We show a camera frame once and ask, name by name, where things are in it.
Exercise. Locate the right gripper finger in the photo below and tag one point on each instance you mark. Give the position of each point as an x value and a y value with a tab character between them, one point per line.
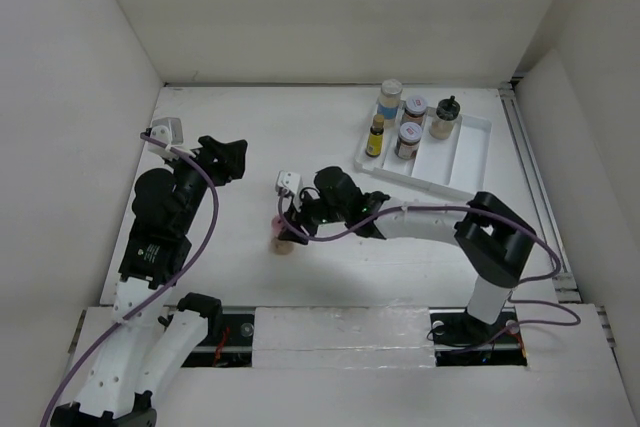
287	235
295	218

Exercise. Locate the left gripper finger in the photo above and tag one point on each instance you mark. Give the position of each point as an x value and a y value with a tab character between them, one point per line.
231	154
228	170

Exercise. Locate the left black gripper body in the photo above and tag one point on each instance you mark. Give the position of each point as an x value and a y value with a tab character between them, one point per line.
194	181

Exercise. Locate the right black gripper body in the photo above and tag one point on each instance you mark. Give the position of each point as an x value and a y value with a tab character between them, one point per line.
321	211

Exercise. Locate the pink lid spice jar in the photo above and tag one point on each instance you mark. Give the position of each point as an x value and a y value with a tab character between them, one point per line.
277	246

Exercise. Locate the yellow label brown cap bottle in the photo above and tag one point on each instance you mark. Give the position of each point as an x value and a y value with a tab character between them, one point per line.
375	138

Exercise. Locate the red logo dark jar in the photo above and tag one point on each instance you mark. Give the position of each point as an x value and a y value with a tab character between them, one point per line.
408	140

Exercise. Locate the blue label silver lid jar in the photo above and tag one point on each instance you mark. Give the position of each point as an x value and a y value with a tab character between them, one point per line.
389	100

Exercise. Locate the white lid red logo jar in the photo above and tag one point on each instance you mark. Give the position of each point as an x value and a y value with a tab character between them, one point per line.
414	110

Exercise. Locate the black lid cream jar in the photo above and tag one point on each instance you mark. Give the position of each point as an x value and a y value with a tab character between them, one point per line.
446	114

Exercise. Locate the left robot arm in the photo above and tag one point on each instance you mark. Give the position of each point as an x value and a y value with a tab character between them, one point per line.
118	379

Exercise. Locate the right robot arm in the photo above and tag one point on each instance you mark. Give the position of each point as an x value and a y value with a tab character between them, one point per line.
494	239

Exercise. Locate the white divided organizer tray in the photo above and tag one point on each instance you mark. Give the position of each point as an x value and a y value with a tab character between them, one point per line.
453	167

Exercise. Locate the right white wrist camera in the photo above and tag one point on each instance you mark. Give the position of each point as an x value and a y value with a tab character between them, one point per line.
289	185

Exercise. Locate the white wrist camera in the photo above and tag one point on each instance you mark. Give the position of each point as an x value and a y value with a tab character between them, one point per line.
165	133
289	185

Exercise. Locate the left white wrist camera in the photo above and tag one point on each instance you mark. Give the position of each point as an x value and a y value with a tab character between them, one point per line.
165	133

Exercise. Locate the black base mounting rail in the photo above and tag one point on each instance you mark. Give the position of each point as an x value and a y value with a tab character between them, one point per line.
357	338

